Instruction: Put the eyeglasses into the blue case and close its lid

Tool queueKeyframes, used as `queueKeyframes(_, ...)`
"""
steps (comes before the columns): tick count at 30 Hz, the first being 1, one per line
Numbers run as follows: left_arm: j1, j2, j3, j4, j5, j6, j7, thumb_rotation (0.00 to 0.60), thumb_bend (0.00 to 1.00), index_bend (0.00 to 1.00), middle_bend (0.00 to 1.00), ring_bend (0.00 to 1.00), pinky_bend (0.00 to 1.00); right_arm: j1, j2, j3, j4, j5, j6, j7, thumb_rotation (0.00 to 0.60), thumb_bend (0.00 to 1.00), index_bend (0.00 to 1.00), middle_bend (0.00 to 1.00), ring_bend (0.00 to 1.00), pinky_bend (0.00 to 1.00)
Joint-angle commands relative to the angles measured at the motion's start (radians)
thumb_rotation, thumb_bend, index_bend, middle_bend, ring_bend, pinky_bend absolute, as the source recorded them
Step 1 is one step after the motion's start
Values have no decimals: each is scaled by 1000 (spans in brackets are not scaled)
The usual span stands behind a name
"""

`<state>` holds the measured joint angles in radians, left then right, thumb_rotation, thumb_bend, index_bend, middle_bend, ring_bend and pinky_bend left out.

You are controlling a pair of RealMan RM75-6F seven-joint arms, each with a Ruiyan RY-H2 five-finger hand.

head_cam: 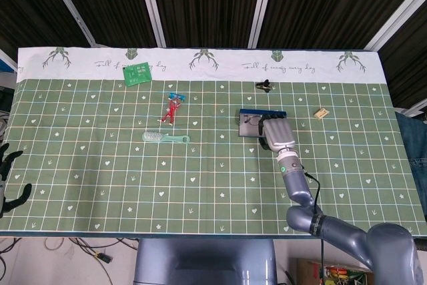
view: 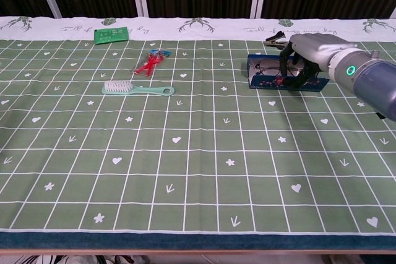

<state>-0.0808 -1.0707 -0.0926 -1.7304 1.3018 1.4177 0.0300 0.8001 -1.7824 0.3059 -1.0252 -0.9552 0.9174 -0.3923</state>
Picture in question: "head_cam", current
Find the mint green scrub brush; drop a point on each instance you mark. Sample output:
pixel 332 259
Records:
pixel 153 137

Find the green circuit board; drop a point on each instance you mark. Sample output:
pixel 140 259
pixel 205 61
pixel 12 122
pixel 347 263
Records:
pixel 136 74

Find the wire-frame eyeglasses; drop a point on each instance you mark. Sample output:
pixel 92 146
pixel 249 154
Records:
pixel 251 120

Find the black staple remover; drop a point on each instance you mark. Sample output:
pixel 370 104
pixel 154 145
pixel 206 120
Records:
pixel 264 85

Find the green checked tablecloth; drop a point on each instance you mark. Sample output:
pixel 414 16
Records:
pixel 100 151

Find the small beige wooden block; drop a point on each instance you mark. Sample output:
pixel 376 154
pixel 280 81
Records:
pixel 322 113

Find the grey-blue robot torso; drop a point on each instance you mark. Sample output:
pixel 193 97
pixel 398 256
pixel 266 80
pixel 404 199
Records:
pixel 203 261

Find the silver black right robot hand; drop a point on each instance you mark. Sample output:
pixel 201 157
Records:
pixel 278 133

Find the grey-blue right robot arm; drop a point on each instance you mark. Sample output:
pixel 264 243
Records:
pixel 350 231

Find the small black power adapter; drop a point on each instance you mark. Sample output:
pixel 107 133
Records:
pixel 103 258

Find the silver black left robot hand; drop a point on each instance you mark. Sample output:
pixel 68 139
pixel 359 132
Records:
pixel 4 165

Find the blue denim cloth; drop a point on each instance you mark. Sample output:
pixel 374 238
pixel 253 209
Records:
pixel 413 145

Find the cardboard box with colourful parts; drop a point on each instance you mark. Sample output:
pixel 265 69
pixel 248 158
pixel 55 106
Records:
pixel 340 273

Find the white partition post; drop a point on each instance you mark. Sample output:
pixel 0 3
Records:
pixel 398 14
pixel 263 1
pixel 150 1
pixel 68 1

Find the blue tray with eyeglasses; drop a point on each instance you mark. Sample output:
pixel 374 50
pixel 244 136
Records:
pixel 248 129

